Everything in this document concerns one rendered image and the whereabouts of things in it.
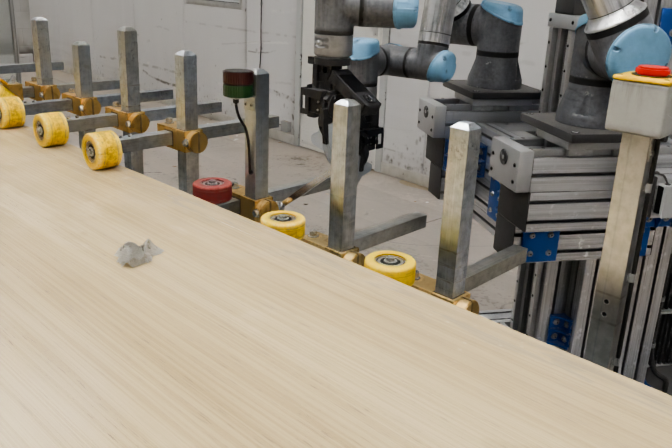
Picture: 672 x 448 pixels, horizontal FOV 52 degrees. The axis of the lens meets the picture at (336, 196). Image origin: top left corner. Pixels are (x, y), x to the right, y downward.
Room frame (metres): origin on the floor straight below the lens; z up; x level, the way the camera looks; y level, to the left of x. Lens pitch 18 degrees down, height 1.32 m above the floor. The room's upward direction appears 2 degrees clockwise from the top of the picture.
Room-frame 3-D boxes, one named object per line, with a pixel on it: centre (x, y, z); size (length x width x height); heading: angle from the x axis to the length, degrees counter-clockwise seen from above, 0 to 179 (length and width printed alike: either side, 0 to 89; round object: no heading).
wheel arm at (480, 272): (1.13, -0.22, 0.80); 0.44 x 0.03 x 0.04; 136
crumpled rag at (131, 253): (0.97, 0.30, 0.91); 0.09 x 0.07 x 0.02; 171
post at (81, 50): (1.90, 0.71, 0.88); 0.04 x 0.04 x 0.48; 46
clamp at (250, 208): (1.40, 0.19, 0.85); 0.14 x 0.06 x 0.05; 46
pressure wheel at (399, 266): (0.98, -0.09, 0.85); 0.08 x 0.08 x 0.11
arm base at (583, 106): (1.48, -0.55, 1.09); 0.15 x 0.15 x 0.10
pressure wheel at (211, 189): (1.35, 0.25, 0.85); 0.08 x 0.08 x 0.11
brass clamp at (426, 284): (1.05, -0.18, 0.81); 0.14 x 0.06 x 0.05; 46
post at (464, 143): (1.04, -0.19, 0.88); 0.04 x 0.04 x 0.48; 46
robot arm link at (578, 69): (1.47, -0.55, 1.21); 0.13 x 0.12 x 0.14; 0
